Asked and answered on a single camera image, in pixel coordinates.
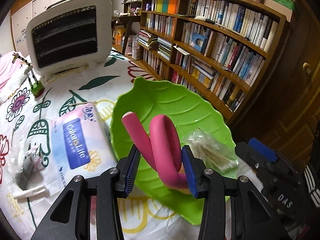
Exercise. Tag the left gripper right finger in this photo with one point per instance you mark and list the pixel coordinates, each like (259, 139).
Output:
(251, 215)

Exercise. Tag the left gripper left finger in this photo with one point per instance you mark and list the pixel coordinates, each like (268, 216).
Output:
(69, 216)

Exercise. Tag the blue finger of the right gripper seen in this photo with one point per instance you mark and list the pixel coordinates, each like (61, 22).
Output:
(268, 153)

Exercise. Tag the bag of cotton swabs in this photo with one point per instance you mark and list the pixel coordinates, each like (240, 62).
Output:
(214, 154)

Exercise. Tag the bag with grey sock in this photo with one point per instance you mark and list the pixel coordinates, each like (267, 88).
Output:
(26, 168)

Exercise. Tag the pink foam bendy roller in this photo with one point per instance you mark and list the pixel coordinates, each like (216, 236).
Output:
(160, 147)

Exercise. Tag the blue tissue pack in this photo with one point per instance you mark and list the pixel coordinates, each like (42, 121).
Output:
(80, 144)

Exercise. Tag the floral bed sheet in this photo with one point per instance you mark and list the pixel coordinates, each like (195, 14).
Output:
(115, 86)

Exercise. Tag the wooden bookshelf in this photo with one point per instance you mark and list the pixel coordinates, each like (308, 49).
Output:
(220, 49)

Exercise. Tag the zebra toy on green base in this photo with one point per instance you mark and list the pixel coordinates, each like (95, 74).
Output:
(36, 86)

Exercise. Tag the white electric heater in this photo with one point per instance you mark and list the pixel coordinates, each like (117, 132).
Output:
(68, 35)

